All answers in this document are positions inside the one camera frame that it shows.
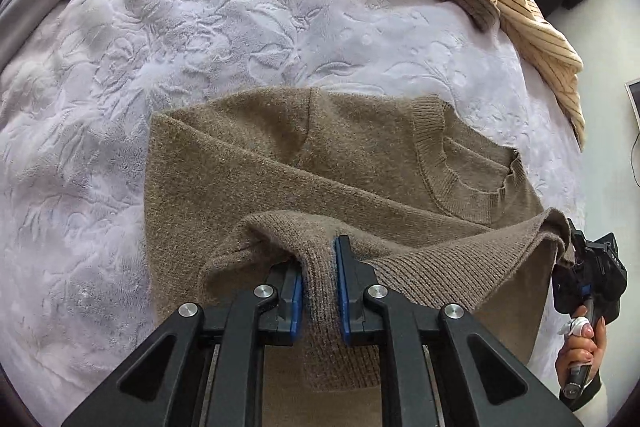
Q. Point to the white finger bandage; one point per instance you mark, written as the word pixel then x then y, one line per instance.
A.
pixel 575 326

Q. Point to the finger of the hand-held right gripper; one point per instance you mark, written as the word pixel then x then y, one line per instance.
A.
pixel 575 244
pixel 570 289

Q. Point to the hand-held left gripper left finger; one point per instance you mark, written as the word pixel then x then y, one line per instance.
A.
pixel 295 307

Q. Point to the brown knit sweater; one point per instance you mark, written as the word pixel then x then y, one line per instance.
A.
pixel 250 167

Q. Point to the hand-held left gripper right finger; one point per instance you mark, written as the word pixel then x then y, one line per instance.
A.
pixel 342 287

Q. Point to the person's right hand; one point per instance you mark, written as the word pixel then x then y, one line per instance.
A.
pixel 582 349

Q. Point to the lavender embossed blanket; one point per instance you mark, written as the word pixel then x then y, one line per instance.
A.
pixel 150 32

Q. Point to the white framed panel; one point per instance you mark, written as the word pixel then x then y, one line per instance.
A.
pixel 634 99

